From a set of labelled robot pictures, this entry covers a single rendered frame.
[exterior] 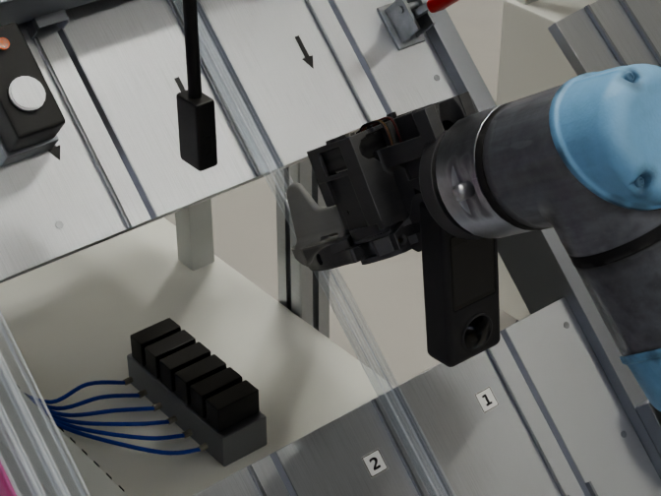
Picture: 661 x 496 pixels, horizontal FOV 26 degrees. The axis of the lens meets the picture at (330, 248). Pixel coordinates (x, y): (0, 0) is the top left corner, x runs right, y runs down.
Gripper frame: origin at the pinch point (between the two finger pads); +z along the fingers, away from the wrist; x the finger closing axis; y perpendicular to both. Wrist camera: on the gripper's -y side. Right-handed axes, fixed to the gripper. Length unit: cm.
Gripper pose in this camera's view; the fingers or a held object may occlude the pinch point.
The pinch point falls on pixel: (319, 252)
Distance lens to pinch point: 102.5
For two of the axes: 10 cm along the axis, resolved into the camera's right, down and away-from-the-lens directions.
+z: -5.2, 1.3, 8.4
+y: -3.6, -9.3, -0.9
